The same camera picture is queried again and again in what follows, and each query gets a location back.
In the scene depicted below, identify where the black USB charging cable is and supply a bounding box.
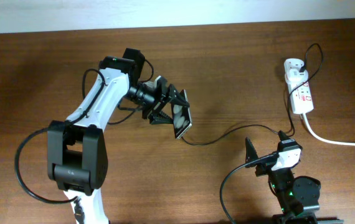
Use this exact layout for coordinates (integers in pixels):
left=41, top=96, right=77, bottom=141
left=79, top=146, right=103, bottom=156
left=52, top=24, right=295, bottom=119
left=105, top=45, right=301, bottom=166
left=181, top=42, right=324, bottom=146

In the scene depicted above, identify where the black Galaxy flip smartphone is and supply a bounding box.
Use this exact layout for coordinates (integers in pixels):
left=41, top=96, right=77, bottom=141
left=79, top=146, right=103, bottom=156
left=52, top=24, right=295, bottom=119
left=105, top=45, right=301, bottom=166
left=171, top=90, right=192, bottom=139

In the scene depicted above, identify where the white power strip cord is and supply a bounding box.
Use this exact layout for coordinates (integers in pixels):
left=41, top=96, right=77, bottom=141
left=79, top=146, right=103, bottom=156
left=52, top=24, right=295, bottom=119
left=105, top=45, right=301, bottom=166
left=301, top=113, right=355, bottom=149

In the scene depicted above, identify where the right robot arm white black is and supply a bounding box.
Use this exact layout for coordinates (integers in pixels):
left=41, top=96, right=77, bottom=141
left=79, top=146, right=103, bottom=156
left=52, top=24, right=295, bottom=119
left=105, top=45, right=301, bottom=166
left=245, top=131, right=344, bottom=224

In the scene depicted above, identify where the white power strip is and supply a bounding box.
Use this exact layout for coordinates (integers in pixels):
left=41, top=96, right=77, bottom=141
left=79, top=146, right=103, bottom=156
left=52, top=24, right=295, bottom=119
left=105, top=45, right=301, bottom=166
left=284, top=58, right=314, bottom=114

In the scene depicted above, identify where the white USB charger plug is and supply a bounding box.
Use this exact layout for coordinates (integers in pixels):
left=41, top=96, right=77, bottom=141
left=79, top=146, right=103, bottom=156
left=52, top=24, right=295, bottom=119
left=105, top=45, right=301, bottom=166
left=285, top=68, right=308, bottom=85

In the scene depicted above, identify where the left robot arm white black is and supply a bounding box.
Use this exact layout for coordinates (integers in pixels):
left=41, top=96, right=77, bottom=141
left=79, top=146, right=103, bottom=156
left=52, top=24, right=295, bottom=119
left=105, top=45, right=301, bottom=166
left=47, top=49, right=192, bottom=223

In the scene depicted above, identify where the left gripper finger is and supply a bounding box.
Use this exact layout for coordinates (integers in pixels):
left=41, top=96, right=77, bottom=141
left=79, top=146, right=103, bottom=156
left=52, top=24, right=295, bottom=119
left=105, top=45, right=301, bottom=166
left=149, top=111, right=173, bottom=124
left=168, top=84, right=190, bottom=108

